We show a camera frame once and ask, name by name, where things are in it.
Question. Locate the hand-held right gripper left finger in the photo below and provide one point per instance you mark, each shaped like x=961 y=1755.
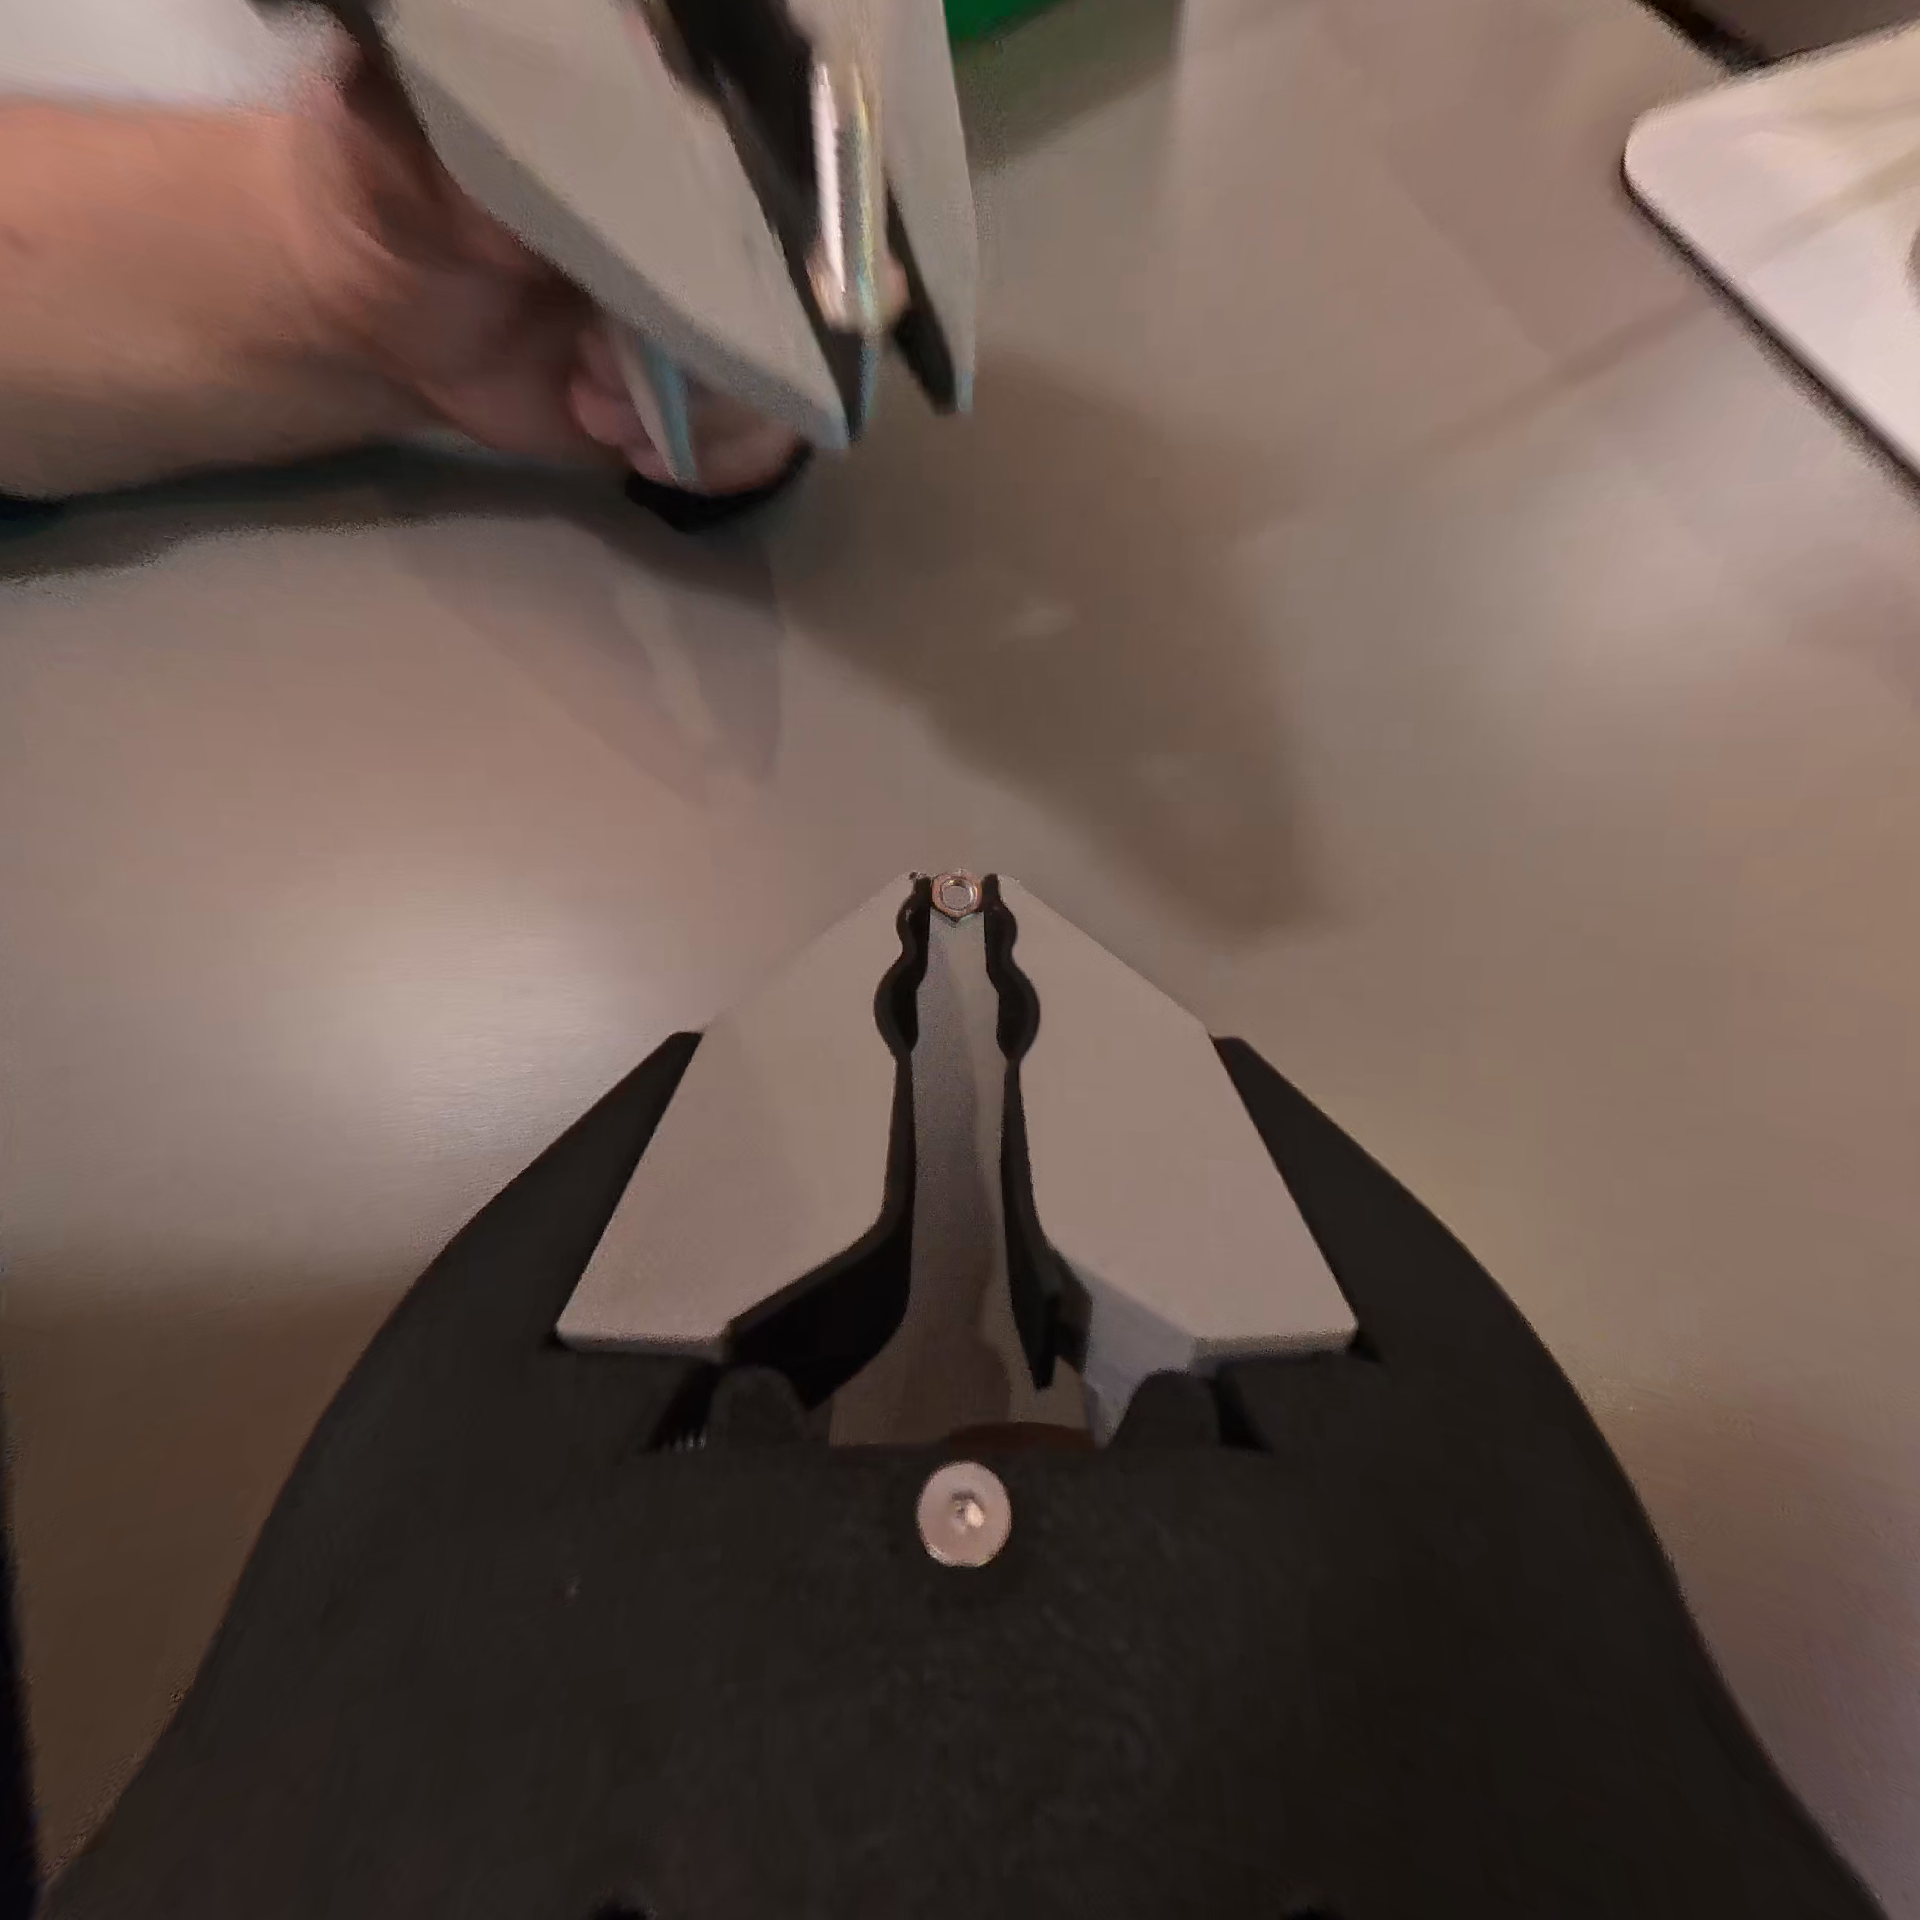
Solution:
x=734 y=1200

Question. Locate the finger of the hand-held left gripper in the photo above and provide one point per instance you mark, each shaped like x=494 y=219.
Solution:
x=932 y=148
x=601 y=164

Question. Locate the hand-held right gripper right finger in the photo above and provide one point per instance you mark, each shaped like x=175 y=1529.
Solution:
x=1186 y=1200

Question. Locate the long steel bolt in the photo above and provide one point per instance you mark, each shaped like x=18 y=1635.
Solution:
x=850 y=195

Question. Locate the green plastic bin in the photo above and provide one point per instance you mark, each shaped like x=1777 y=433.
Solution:
x=997 y=19

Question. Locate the small steel hex nut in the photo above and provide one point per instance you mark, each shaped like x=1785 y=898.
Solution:
x=956 y=893

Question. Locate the person's left hand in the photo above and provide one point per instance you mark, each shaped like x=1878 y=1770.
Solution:
x=435 y=300

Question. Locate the white lamp base plate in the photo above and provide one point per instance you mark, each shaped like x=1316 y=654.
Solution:
x=1817 y=211

